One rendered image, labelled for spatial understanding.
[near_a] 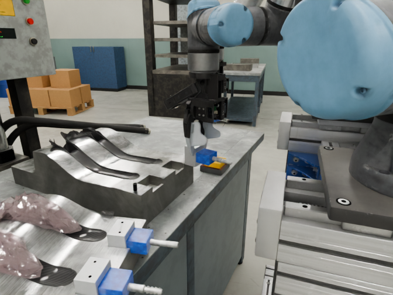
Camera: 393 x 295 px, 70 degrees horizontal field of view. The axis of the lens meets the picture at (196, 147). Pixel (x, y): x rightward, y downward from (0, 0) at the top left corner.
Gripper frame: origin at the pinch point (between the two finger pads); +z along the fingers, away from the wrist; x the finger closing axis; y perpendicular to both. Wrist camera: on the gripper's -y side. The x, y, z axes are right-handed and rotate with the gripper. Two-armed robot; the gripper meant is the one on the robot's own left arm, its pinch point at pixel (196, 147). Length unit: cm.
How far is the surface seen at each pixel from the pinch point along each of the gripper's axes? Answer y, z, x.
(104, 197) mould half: -13.8, 9.7, -21.0
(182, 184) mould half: -4.5, 12.4, -0.6
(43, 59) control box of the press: -94, -19, 13
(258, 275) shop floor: 1, 95, 61
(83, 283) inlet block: 7.4, 7.3, -41.7
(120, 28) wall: -562, -62, 482
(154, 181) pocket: -6.3, 7.7, -10.5
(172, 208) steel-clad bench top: -1.6, 15.0, -9.0
